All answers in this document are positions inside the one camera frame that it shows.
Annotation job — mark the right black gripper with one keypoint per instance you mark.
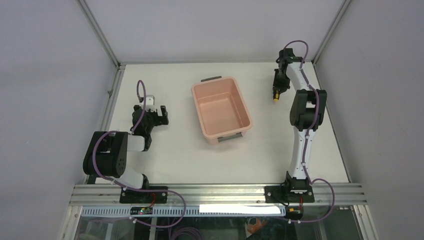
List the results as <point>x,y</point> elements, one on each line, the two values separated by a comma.
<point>277,85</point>

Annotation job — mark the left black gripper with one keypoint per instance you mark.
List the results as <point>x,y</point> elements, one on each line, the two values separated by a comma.
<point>159,120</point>

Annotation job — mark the black yellow screwdriver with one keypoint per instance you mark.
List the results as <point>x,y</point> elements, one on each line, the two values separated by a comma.
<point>276,95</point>

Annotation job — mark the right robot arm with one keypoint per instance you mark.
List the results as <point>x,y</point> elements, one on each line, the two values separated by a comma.
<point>306,115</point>

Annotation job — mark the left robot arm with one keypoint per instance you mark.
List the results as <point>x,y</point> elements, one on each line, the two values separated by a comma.
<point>106,156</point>

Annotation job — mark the pink plastic bin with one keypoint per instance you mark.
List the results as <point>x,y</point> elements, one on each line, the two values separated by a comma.
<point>221,109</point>

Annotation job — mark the orange object below table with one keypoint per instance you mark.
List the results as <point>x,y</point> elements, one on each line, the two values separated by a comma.
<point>255,224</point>

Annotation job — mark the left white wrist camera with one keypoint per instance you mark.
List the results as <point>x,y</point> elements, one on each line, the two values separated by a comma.
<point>148,103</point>

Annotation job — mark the left aluminium frame post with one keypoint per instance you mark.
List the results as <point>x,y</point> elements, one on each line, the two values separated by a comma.
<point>112,90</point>

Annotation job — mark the aluminium frame post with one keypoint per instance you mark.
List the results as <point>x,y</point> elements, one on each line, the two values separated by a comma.
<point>331,30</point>
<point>112,90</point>

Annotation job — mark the aluminium front rail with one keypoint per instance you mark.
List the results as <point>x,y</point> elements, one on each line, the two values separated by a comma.
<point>342,194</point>

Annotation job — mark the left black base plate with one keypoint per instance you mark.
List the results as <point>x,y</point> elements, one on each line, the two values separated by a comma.
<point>158,196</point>

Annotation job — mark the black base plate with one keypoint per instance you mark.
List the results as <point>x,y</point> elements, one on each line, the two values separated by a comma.
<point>279,194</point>
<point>158,196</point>

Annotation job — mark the right aluminium frame post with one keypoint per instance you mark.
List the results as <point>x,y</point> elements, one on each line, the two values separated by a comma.
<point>331,30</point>

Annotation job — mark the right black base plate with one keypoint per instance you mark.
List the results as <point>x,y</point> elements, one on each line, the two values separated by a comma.
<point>279,194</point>

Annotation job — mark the white slotted cable duct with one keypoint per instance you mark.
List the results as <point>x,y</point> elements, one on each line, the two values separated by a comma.
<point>203,210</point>

